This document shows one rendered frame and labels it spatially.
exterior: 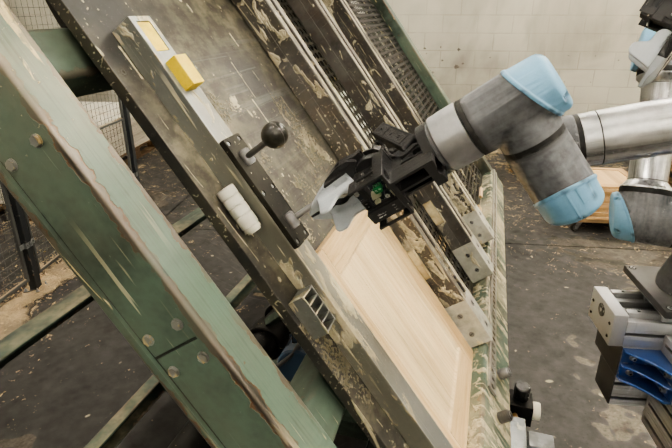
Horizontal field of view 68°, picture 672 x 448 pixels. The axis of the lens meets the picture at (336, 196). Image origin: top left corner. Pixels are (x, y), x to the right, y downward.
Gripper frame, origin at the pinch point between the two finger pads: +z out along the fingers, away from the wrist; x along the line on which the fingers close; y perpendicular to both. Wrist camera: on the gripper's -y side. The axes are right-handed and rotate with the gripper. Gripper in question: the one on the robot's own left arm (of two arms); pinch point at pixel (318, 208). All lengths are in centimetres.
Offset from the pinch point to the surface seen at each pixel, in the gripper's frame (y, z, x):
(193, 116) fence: -8.1, 8.9, -19.9
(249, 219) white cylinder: 0.6, 9.5, -4.7
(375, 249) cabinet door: -22.0, 10.5, 27.6
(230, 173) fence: -4.6, 9.5, -10.5
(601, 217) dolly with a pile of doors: -258, -21, 276
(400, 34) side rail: -185, 9, 41
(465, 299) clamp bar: -27, 5, 57
